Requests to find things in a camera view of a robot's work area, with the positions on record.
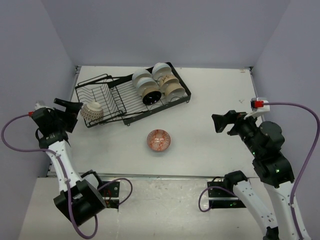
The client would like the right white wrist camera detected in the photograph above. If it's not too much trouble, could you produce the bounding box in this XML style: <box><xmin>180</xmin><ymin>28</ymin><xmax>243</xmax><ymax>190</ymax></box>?
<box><xmin>244</xmin><ymin>97</ymin><xmax>270</xmax><ymax>119</ymax></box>

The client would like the white bowl back right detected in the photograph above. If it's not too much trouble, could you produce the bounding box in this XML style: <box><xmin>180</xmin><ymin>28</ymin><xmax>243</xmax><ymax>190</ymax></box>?
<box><xmin>151</xmin><ymin>62</ymin><xmax>172</xmax><ymax>81</ymax></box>

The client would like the brown lattice patterned bowl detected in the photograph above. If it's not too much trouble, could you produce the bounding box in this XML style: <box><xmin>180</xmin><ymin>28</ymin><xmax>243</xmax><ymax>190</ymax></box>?
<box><xmin>80</xmin><ymin>101</ymin><xmax>104</xmax><ymax>124</ymax></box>

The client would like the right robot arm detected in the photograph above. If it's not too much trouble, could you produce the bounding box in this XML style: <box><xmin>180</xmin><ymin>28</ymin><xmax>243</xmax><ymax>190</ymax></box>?
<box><xmin>211</xmin><ymin>110</ymin><xmax>311</xmax><ymax>240</ymax></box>

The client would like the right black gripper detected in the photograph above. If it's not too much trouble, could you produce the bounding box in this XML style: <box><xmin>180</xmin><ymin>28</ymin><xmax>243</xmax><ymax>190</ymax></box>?
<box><xmin>211</xmin><ymin>109</ymin><xmax>262</xmax><ymax>156</ymax></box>

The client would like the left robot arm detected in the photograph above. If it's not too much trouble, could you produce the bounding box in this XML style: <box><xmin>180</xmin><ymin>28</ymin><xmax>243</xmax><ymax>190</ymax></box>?
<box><xmin>30</xmin><ymin>98</ymin><xmax>106</xmax><ymax>227</ymax></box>

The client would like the black wire dish rack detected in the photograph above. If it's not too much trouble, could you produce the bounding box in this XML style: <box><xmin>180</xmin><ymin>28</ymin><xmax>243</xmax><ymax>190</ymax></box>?
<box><xmin>74</xmin><ymin>62</ymin><xmax>191</xmax><ymax>128</ymax></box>

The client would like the white bowl middle left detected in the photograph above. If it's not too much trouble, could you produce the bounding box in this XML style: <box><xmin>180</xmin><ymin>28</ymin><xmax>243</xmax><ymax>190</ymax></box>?
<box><xmin>136</xmin><ymin>77</ymin><xmax>159</xmax><ymax>96</ymax></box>

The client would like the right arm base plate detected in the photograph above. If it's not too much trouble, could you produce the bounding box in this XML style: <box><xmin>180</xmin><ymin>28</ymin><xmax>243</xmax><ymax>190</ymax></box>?
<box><xmin>208</xmin><ymin>188</ymin><xmax>246</xmax><ymax>209</ymax></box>

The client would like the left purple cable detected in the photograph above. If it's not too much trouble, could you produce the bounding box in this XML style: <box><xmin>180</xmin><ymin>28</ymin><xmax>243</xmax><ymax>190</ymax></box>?
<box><xmin>1</xmin><ymin>111</ymin><xmax>133</xmax><ymax>238</ymax></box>

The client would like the black glazed tan bowl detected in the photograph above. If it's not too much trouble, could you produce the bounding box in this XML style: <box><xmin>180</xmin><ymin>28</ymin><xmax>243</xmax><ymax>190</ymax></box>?
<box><xmin>142</xmin><ymin>87</ymin><xmax>162</xmax><ymax>106</ymax></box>

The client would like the tan bowl with branch motif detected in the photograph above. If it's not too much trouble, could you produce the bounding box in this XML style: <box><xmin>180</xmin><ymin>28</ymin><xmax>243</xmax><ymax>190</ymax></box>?
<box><xmin>159</xmin><ymin>74</ymin><xmax>179</xmax><ymax>93</ymax></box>

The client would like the tan bowl white inside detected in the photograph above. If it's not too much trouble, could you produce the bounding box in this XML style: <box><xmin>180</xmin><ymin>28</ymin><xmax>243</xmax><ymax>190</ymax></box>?
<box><xmin>164</xmin><ymin>83</ymin><xmax>186</xmax><ymax>102</ymax></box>

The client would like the white bowl back left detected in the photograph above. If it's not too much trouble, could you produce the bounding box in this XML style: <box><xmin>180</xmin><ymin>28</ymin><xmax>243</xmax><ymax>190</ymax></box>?
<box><xmin>131</xmin><ymin>68</ymin><xmax>152</xmax><ymax>87</ymax></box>

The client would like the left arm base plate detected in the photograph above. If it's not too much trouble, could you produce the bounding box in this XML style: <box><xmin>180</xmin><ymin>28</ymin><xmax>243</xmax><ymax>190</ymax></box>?
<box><xmin>98</xmin><ymin>181</ymin><xmax>120</xmax><ymax>210</ymax></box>

